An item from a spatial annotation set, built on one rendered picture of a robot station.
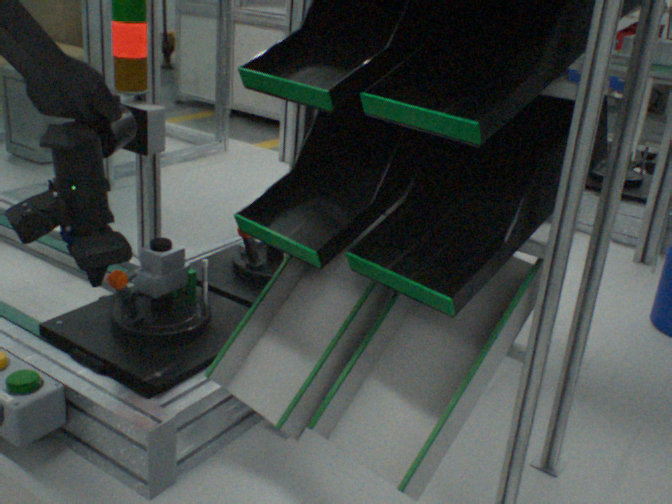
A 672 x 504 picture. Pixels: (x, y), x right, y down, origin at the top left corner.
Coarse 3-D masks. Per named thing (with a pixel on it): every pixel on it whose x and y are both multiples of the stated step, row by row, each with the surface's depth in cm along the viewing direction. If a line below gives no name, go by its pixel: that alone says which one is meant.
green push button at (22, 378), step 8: (8, 376) 91; (16, 376) 91; (24, 376) 91; (32, 376) 92; (40, 376) 92; (8, 384) 90; (16, 384) 90; (24, 384) 90; (32, 384) 90; (16, 392) 90; (24, 392) 90
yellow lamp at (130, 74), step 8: (120, 64) 111; (128, 64) 111; (136, 64) 112; (144, 64) 113; (120, 72) 112; (128, 72) 112; (136, 72) 112; (144, 72) 113; (120, 80) 112; (128, 80) 112; (136, 80) 112; (144, 80) 114; (120, 88) 113; (128, 88) 112; (136, 88) 113; (144, 88) 114
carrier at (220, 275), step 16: (256, 240) 129; (208, 256) 130; (224, 256) 130; (240, 256) 126; (272, 256) 125; (208, 272) 124; (224, 272) 124; (240, 272) 122; (256, 272) 121; (272, 272) 121; (208, 288) 120; (224, 288) 119; (240, 288) 119; (256, 288) 120; (240, 304) 117
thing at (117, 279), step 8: (120, 272) 98; (128, 272) 100; (112, 280) 97; (120, 280) 97; (128, 280) 98; (120, 288) 97; (128, 288) 99; (120, 296) 99; (128, 296) 99; (128, 304) 100; (128, 312) 101; (136, 312) 101
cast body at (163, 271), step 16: (160, 240) 103; (144, 256) 102; (160, 256) 101; (176, 256) 103; (144, 272) 102; (160, 272) 101; (176, 272) 104; (144, 288) 102; (160, 288) 102; (176, 288) 105
